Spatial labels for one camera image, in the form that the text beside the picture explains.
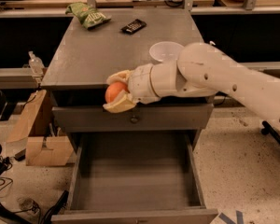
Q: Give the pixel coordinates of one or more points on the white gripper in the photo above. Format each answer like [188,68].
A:
[140,82]

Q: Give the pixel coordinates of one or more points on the clear sanitizer bottle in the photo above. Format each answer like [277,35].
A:
[36,64]

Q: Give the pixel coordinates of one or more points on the grey wooden drawer cabinet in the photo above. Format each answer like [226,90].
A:
[86,58]

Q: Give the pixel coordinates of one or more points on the green chip bag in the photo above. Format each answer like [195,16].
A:
[88,16]

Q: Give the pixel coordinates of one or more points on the open grey middle drawer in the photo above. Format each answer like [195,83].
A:
[135,178]

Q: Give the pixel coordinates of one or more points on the closed grey top drawer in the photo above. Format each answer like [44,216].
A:
[81,119]

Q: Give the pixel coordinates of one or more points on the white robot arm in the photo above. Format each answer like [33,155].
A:
[200,70]

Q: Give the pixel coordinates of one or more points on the orange fruit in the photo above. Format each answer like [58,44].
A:
[113,90]

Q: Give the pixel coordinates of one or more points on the black chair base leg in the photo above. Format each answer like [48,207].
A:
[268,129]

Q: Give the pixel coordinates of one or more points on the white ceramic bowl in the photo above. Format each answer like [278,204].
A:
[165,51]

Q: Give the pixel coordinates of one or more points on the brown cardboard box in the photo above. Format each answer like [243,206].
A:
[44,145]

